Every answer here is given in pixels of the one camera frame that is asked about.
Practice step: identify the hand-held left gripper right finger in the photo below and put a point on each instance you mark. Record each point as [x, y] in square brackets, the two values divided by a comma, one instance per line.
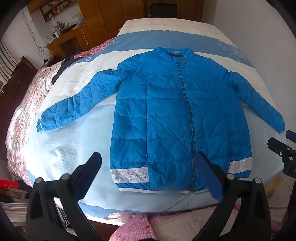
[212, 178]

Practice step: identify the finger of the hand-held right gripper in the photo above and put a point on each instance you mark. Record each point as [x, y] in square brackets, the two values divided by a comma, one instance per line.
[291, 134]
[277, 144]

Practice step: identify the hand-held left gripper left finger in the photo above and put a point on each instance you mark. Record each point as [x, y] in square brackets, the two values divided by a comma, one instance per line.
[89, 178]

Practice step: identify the blue puffer jacket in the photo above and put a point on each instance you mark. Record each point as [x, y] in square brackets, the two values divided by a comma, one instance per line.
[161, 115]

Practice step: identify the blue and white bed sheet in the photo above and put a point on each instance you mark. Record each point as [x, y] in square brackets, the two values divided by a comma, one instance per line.
[69, 143]

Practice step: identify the beige knit cloth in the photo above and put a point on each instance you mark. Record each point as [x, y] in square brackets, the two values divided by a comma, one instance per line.
[185, 224]

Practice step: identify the pink knit garment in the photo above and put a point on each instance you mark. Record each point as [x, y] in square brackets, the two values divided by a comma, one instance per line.
[136, 228]

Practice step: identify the red packet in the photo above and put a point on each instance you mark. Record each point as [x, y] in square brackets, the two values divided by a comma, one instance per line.
[9, 184]

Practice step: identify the white stacked plates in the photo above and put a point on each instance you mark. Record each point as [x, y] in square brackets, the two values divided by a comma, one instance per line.
[12, 213]

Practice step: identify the pink floral quilt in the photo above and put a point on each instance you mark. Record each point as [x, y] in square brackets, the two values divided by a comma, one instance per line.
[25, 104]

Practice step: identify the dark wooden headboard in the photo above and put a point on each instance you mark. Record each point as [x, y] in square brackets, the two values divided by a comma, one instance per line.
[13, 92]

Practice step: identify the dark garment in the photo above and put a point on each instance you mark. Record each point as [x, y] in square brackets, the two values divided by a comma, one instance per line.
[67, 63]

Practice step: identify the wooden desk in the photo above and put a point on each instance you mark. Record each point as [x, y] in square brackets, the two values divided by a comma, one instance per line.
[67, 44]

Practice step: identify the striped curtain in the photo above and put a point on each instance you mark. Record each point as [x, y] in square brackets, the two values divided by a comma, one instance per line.
[7, 60]

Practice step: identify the wooden wardrobe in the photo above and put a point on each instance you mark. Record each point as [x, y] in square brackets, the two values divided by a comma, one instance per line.
[111, 18]

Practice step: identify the black chair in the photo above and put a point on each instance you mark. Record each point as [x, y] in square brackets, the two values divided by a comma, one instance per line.
[163, 11]

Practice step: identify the wooden wall shelf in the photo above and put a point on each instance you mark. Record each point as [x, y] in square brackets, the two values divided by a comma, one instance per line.
[53, 9]

